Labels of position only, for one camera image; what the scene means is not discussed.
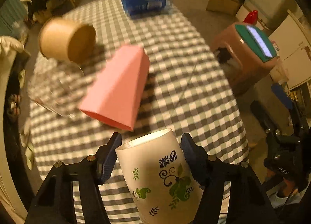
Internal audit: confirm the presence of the white floral paper cup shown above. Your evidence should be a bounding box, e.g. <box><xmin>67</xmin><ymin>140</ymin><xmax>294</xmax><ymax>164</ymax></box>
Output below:
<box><xmin>115</xmin><ymin>129</ymin><xmax>202</xmax><ymax>223</ymax></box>

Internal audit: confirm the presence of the clear plastic cup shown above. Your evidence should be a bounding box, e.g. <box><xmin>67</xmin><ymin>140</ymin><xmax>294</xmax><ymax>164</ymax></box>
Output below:
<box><xmin>27</xmin><ymin>61</ymin><xmax>84</xmax><ymax>119</ymax></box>

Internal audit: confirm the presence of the pink hexagonal cup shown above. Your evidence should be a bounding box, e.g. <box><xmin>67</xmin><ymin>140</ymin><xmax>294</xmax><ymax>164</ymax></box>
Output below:
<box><xmin>79</xmin><ymin>45</ymin><xmax>150</xmax><ymax>131</ymax></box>

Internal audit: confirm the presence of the brown kraft paper cup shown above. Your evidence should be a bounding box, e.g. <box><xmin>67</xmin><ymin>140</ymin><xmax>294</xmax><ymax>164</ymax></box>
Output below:
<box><xmin>38</xmin><ymin>17</ymin><xmax>96</xmax><ymax>64</ymax></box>

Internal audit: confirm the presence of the brown plastic stool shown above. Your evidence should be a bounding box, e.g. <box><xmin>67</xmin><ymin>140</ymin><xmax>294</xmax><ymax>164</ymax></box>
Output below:
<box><xmin>210</xmin><ymin>22</ymin><xmax>277</xmax><ymax>96</ymax></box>

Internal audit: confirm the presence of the green cushion pad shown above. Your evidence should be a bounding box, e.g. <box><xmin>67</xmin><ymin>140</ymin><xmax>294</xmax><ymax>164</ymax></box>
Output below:
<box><xmin>235</xmin><ymin>24</ymin><xmax>277</xmax><ymax>63</ymax></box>

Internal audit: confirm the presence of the checkered tablecloth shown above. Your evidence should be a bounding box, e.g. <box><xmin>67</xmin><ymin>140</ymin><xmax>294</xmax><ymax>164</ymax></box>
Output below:
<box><xmin>30</xmin><ymin>0</ymin><xmax>248</xmax><ymax>179</ymax></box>

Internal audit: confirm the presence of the red thermos bottle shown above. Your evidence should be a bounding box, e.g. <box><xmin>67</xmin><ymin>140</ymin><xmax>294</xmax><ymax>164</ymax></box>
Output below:
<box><xmin>244</xmin><ymin>10</ymin><xmax>258</xmax><ymax>25</ymax></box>

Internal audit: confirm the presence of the white small fridge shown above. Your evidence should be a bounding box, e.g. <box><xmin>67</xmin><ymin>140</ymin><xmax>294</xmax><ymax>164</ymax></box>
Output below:
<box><xmin>244</xmin><ymin>0</ymin><xmax>303</xmax><ymax>30</ymax></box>

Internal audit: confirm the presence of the cardboard box on floor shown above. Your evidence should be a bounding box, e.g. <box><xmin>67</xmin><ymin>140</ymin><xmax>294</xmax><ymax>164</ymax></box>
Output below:
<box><xmin>206</xmin><ymin>0</ymin><xmax>242</xmax><ymax>16</ymax></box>

